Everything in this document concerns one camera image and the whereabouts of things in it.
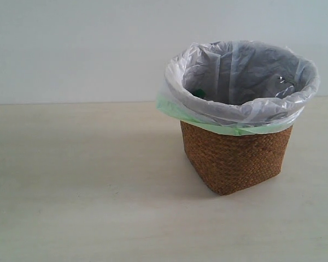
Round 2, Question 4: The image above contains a green cap clear plastic bottle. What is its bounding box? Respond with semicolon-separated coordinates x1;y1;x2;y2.
189;75;304;127

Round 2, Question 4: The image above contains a green plastic bin liner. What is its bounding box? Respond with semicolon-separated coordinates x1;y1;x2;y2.
156;94;292;136

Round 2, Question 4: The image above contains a woven brown wastebasket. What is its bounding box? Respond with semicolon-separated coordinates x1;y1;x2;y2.
180;122;292;195

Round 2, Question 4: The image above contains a translucent white bin liner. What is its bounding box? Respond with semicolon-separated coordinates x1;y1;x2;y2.
157;40;320;128

